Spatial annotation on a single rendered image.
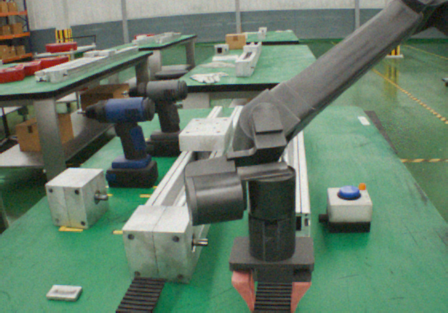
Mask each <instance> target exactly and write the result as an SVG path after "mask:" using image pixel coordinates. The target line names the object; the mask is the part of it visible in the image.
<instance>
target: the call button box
mask: <svg viewBox="0 0 448 313"><path fill-rule="evenodd" d="M339 189H340V188H328V189H327V196H326V204H327V207H326V213H325V214H320V215H319V220H318V222H319V223H327V224H328V229H329V232H331V233H349V232H367V233H369V232H370V226H371V222H370V221H371V216H372V204H371V200H370V196H369V195H368V193H367V191H366V189H365V190H364V191H361V190H360V195H359V196H356V197H353V198H345V197H342V196H341V195H340V194H339Z"/></svg>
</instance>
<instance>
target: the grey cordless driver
mask: <svg viewBox="0 0 448 313"><path fill-rule="evenodd" d="M124 94H128V95H129V97H130V98H133V97H146V98H151V99H153V100H154V102H155V104H154V106H155V114H158V120H159V123H160V127H161V129H157V130H155V131H154V132H153V133H152V134H151V135H150V137H149V138H148V139H147V140H146V149H145V151H146V154H151V156H152V157H156V156H180V155H181V153H182V152H183V151H180V144H179V135H180V134H181V133H182V131H183V129H182V128H180V126H179V123H180V122H181V121H180V118H179V114H178V108H177V104H175V103H174V102H173V101H180V100H181V99H182V100H185V99H186V97H188V86H187V83H186V82H185V80H181V82H180V81H179V80H166V81H161V82H148V83H147V82H140V83H139V85H138V86H133V87H131V88H129V90H128V92H125V93H121V95H124Z"/></svg>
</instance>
